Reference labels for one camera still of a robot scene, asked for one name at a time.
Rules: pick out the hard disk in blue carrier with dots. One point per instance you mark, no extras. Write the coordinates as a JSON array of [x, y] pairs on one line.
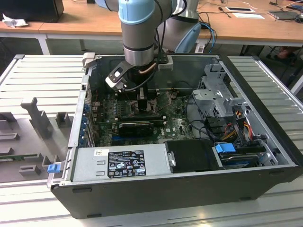
[[225, 149]]

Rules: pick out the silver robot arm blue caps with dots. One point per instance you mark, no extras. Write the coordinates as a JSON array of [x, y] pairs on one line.
[[138, 35]]

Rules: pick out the long wooden desk white frame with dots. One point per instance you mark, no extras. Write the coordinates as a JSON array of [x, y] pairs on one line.
[[94, 23]]

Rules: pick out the white paper sheet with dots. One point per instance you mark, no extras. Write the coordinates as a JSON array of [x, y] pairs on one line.
[[248, 16]]

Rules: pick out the white framed tablet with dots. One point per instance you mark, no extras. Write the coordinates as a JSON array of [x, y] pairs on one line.
[[239, 9]]

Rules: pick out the wooden desk with white frame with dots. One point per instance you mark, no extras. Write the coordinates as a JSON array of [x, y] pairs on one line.
[[33, 27]]

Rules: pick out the black plastic shroud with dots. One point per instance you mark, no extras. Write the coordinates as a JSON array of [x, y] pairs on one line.
[[191, 156]]

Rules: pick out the black graphics card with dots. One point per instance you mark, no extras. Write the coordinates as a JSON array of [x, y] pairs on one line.
[[136, 129]]

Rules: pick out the green motherboard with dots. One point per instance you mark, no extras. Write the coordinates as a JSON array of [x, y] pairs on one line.
[[170, 132]]

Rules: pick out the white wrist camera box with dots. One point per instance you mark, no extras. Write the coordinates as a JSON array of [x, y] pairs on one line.
[[116, 76]]

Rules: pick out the silver power supply with label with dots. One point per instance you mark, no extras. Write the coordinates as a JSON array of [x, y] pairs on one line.
[[87, 163]]

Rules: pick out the blue case latch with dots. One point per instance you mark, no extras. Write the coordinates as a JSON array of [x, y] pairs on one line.
[[53, 169]]

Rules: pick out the silver metal drive cage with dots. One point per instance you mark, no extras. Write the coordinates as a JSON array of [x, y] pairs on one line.
[[208, 97]]

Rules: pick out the black office chair base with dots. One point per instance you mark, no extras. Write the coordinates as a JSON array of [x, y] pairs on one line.
[[272, 55]]

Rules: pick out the dark notebook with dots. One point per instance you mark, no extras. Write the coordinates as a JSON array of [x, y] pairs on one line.
[[284, 15]]

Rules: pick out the crumpled white paper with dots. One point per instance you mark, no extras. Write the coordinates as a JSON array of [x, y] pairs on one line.
[[14, 22]]

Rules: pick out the CPU socket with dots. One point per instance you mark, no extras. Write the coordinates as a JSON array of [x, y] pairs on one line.
[[132, 107]]

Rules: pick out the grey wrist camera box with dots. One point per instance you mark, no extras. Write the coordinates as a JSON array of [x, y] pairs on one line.
[[165, 67]]

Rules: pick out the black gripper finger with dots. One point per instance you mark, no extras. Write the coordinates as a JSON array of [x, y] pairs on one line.
[[143, 105]]

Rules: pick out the black box on desk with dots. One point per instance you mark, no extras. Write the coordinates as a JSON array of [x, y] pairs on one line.
[[30, 9]]

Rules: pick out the blue expansion slot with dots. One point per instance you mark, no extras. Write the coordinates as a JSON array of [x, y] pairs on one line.
[[114, 137]]

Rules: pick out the copper coloured conduit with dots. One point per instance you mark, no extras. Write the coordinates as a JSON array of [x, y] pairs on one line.
[[146, 70]]

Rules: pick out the grey parts rack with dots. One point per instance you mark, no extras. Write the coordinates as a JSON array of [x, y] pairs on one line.
[[30, 142]]

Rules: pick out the round coin cell battery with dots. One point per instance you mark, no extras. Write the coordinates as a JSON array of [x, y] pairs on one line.
[[174, 95]]

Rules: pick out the black open PC case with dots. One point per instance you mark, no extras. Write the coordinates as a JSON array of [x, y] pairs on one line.
[[165, 198]]

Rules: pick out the RAM stick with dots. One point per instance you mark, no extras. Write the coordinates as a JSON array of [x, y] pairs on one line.
[[19, 156]]

